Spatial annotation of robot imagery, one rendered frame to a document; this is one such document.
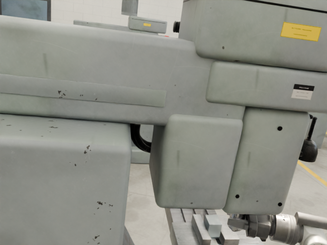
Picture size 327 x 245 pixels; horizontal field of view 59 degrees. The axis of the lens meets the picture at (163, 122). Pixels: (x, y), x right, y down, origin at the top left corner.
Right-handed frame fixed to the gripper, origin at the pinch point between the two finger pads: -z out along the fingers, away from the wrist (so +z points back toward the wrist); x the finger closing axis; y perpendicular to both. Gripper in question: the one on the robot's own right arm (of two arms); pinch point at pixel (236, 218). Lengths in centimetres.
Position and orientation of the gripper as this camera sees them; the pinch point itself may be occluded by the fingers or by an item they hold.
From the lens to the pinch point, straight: 99.7
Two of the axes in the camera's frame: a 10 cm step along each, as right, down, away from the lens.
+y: -1.2, 9.5, 3.1
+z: 9.7, 1.7, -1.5
